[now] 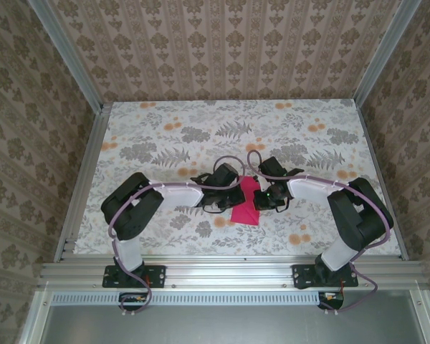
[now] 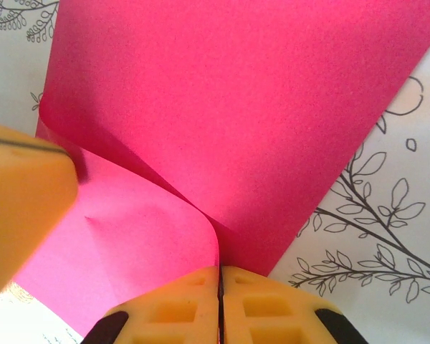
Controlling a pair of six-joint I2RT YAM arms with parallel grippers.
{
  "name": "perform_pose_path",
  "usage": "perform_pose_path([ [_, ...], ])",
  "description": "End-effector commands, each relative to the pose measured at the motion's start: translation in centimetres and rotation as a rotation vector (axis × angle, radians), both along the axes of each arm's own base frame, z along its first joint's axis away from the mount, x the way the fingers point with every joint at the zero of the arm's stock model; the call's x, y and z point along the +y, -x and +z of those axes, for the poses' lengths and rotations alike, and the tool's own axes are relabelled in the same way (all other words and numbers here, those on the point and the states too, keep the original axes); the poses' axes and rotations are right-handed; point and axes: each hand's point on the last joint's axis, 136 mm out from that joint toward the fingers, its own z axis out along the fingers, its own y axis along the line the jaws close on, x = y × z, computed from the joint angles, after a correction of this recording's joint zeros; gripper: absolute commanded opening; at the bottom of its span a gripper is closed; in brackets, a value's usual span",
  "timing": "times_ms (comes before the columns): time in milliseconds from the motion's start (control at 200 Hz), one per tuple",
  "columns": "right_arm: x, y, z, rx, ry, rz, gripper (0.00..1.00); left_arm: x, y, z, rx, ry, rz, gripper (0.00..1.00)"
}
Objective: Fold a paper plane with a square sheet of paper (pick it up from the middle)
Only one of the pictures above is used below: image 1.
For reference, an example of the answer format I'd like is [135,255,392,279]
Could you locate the pink square paper sheet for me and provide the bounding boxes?
[231,176,262,225]

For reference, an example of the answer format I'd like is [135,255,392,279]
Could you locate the grey metal sheet panel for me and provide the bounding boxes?
[19,290,430,344]

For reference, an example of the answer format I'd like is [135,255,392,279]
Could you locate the floral table cover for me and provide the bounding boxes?
[73,100,402,257]

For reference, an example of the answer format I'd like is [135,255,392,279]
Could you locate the black connector board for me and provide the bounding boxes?
[317,290,345,311]
[118,292,153,312]

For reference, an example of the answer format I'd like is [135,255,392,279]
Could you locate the aluminium frame cross rail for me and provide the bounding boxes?
[37,260,429,290]

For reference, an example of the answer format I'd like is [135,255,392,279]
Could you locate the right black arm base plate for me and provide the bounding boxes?
[292,264,359,290]

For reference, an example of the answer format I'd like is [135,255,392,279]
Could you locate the grey slotted cable duct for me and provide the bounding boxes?
[52,290,322,305]

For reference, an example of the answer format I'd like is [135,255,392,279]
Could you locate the right aluminium side rail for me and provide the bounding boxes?
[356,102,409,262]

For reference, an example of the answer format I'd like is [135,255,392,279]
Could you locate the aluminium side rail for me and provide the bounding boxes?
[53,102,113,262]
[356,102,409,262]

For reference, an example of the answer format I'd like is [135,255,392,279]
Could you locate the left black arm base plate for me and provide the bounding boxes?
[102,264,166,289]

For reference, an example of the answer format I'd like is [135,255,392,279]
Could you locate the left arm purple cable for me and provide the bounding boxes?
[108,156,249,318]

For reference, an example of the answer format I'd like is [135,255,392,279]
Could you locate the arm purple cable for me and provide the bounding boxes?
[108,156,249,318]
[247,149,396,316]

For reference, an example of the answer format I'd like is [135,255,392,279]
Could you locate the left aluminium side rail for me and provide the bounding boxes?
[53,102,113,262]

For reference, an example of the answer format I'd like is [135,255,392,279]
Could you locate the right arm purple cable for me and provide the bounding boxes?
[247,149,396,316]

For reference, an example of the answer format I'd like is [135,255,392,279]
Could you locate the right aluminium frame post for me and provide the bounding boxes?
[353,0,424,107]

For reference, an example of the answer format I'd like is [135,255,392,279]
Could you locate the aluminium frame post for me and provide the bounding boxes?
[353,0,424,107]
[27,0,105,114]

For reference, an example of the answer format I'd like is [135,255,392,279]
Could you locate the left aluminium frame post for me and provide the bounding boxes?
[27,0,105,114]

